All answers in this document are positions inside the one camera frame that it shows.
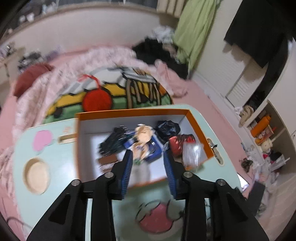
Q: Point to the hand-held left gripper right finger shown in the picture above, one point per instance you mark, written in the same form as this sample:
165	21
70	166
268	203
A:
170	172

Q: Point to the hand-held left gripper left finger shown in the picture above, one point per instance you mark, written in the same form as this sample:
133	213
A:
128	168

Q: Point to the brown cardboard pack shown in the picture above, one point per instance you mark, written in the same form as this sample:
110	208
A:
107	162

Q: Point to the blue tin box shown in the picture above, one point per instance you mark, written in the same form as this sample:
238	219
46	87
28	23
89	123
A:
155	153

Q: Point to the white fluffy pouch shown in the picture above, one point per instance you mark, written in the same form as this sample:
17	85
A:
192	155

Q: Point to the red foil item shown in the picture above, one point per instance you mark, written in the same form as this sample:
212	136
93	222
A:
178	144

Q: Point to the black lace cloth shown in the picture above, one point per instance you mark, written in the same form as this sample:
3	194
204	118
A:
113	141

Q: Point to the small doll figurine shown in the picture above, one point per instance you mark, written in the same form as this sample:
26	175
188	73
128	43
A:
143	134

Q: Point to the black plastic bag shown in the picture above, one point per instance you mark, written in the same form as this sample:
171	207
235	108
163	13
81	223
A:
167	129

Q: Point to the orange cardboard box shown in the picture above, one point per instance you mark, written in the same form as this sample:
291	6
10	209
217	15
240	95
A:
92	120

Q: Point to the mint green desktop table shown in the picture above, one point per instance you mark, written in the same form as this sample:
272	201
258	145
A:
57	162

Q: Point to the metal keys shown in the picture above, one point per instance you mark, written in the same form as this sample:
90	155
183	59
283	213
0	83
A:
212	144

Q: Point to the colourful cartoon cushion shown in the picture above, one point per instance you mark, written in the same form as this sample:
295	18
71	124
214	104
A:
97	99

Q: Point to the pink garment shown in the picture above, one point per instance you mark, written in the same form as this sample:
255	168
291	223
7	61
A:
171	78

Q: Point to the orange bottle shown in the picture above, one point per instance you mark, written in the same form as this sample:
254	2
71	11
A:
261	125

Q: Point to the white louvered closet door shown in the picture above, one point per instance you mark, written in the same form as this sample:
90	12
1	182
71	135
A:
229	74

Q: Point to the white shelf unit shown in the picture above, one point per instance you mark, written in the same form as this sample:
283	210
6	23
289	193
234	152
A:
277	129

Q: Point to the black clothes pile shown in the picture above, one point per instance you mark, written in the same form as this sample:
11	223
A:
152	51

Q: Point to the dark red pillow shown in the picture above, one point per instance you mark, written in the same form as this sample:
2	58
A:
30	76

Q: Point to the white clothes pile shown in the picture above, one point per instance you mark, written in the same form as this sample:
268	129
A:
164	33

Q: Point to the green curtain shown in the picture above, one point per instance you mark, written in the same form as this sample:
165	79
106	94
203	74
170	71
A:
194	27

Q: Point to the black hanging garment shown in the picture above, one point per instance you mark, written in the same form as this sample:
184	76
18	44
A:
256	30

